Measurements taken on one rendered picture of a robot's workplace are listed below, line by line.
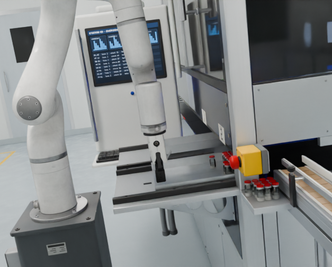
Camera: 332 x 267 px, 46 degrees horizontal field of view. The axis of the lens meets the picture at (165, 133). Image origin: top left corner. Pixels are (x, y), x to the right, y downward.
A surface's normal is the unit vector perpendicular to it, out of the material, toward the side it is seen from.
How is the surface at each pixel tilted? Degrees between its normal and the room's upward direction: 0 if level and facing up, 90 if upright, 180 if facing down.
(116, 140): 90
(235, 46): 90
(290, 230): 90
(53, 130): 33
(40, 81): 68
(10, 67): 90
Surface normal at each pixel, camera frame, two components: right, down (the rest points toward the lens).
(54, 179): 0.39, 0.16
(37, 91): 0.29, -0.20
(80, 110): 0.08, 0.22
